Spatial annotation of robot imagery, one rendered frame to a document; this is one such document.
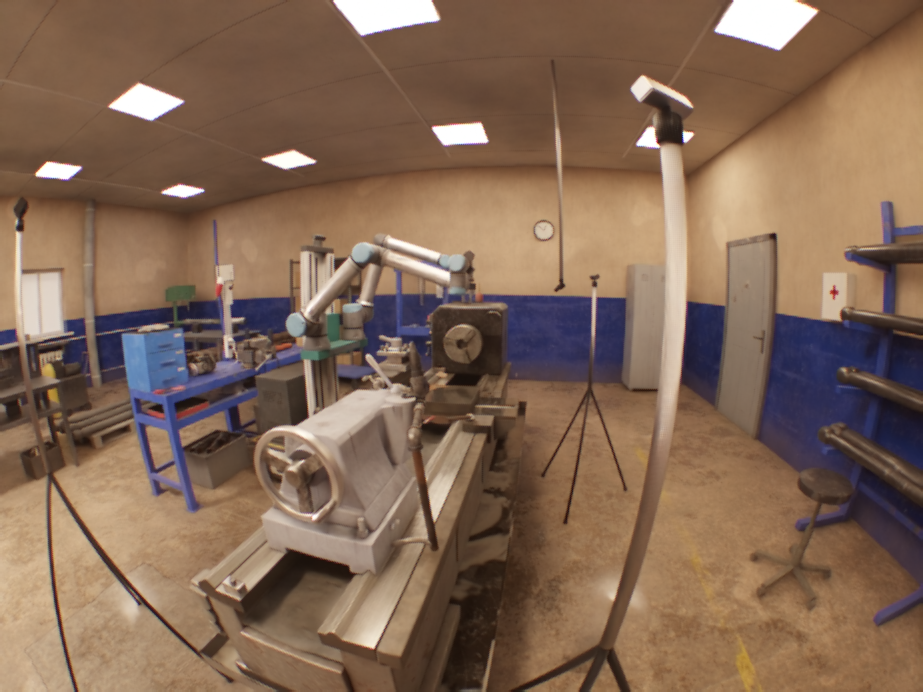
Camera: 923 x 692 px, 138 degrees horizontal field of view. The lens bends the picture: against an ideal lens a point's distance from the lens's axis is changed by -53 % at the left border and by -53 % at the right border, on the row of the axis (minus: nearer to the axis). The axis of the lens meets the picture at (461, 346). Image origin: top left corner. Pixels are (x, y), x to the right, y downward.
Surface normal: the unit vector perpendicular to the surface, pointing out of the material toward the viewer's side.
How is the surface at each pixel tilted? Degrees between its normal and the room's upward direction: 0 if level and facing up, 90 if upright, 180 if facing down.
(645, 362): 90
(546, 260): 90
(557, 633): 0
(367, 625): 0
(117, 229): 90
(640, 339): 90
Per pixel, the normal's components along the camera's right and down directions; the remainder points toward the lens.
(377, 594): 0.00, -0.99
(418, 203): -0.19, 0.15
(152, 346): 0.98, 0.03
